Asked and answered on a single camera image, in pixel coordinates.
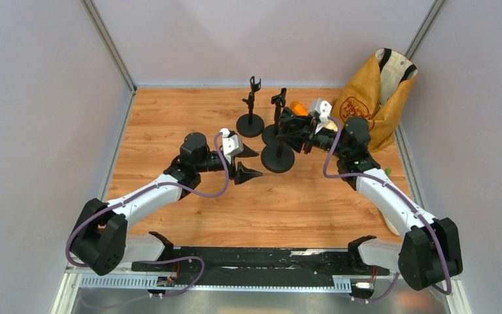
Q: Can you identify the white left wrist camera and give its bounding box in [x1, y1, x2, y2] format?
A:
[220, 128, 244, 164]

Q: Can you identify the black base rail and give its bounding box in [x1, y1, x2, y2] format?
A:
[77, 246, 392, 300]

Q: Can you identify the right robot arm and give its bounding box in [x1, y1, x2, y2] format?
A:
[277, 110, 463, 295]

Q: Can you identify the black microphone stand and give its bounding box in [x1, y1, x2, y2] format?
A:
[261, 88, 287, 145]
[260, 114, 303, 173]
[236, 76, 265, 138]

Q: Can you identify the brown paper bag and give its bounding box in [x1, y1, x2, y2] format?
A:
[331, 48, 418, 152]

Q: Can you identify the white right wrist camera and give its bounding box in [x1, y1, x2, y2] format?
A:
[309, 98, 332, 134]

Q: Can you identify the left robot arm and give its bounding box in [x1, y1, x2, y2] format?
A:
[65, 128, 262, 275]

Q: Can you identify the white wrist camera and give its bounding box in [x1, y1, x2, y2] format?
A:
[309, 98, 332, 134]
[220, 128, 244, 164]

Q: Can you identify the orange microphone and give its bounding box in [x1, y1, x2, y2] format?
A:
[289, 101, 309, 116]

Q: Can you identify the cream microphone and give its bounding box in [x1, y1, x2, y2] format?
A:
[324, 121, 338, 132]

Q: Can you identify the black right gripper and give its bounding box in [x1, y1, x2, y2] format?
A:
[276, 113, 349, 157]

